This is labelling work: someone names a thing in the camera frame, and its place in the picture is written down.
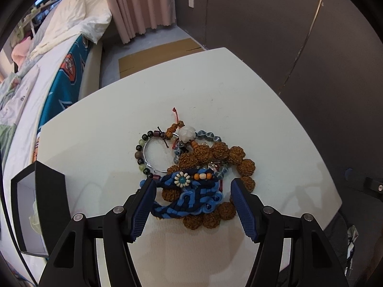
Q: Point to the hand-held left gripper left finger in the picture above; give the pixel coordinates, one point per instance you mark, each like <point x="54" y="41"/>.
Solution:
<point x="143" y="209"/>

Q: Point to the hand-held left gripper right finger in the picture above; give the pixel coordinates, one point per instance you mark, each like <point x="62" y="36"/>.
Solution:
<point x="244" y="209"/>

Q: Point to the silver bangle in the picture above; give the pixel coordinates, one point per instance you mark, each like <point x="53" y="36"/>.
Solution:
<point x="144" y="155"/>

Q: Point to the black jewelry box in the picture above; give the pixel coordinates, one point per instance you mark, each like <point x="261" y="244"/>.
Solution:
<point x="51" y="200"/>

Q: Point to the patterned bag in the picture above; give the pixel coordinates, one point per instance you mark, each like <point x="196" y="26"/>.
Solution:
<point x="351" y="245"/>

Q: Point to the teal printed blanket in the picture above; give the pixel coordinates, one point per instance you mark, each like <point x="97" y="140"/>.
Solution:
<point x="64" y="80"/>

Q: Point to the brown cardboard sheet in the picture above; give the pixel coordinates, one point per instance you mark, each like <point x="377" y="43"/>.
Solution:
<point x="149" y="58"/>

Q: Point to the white bed sheet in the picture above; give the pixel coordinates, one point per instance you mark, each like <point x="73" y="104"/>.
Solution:
<point x="33" y="95"/>

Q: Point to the white printed cloth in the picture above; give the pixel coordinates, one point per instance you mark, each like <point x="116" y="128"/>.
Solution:
<point x="18" y="101"/>

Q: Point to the pink cloth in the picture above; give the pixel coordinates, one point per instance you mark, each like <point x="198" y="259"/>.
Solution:
<point x="21" y="50"/>

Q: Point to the white duvet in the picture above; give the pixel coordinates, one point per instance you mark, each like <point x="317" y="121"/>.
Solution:
<point x="74" y="15"/>

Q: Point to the pink curtain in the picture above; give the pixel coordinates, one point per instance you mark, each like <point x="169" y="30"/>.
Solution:
<point x="140" y="3"/>

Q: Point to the white bed frame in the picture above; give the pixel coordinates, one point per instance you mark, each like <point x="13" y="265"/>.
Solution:
<point x="91" y="71"/>

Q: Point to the white wall socket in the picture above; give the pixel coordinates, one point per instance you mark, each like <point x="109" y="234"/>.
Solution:
<point x="191" y="3"/>

